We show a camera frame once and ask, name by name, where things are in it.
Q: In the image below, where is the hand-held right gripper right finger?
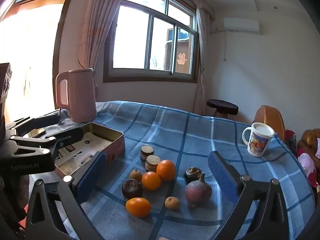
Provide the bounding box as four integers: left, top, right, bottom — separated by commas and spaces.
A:
207, 151, 297, 240

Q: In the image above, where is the brown leather sofa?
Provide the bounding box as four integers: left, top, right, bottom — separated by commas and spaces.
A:
297, 129, 320, 160

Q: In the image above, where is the dark brown mangosteen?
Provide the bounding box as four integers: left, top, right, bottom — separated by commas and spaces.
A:
122, 179, 144, 200
184, 167, 202, 185

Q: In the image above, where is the sliding glass window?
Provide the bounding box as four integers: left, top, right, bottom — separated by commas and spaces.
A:
103, 0, 200, 83

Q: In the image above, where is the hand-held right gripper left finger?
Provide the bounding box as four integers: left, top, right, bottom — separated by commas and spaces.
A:
25, 151, 108, 240

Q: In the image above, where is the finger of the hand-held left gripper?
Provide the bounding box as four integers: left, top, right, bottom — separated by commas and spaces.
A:
9, 127, 84, 167
5, 114, 60, 137

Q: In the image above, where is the short sugarcane piece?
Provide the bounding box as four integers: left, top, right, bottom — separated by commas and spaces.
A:
145, 155, 161, 172
140, 145, 155, 162

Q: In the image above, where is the reddish purple pomegranate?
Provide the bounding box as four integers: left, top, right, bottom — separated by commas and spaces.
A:
184, 172, 212, 208

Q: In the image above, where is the white printed mug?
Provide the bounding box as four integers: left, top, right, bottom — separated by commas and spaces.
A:
242, 122, 275, 157

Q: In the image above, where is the printed paper liner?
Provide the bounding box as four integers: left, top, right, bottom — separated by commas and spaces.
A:
56, 131, 113, 174

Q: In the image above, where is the dark round stool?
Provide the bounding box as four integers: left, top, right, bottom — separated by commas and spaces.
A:
207, 99, 239, 119

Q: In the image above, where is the wooden balcony door frame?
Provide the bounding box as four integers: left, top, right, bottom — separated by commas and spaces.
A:
0, 0, 78, 120

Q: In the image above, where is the small tan round fruit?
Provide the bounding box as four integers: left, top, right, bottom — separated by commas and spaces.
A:
164, 196, 181, 211
129, 169, 143, 182

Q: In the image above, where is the pink tin box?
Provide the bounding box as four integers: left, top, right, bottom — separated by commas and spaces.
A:
54, 122, 125, 178

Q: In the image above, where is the pink electric kettle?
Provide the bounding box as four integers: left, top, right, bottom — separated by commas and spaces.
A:
55, 68, 97, 123

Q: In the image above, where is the red cloth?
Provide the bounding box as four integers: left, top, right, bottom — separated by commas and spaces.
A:
285, 129, 298, 153

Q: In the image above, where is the white air conditioner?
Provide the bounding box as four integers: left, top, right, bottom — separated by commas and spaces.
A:
223, 17, 260, 35

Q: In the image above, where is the blue plaid tablecloth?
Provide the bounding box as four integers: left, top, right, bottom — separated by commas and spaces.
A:
25, 100, 316, 240

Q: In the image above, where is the orange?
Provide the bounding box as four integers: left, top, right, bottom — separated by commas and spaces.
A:
141, 171, 162, 191
156, 159, 176, 182
125, 197, 152, 218

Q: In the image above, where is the pink curtain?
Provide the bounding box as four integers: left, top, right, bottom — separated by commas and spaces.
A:
194, 7, 213, 117
77, 0, 130, 105

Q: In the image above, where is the pink cloth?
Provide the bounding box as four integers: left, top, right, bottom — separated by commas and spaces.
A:
297, 147, 319, 188

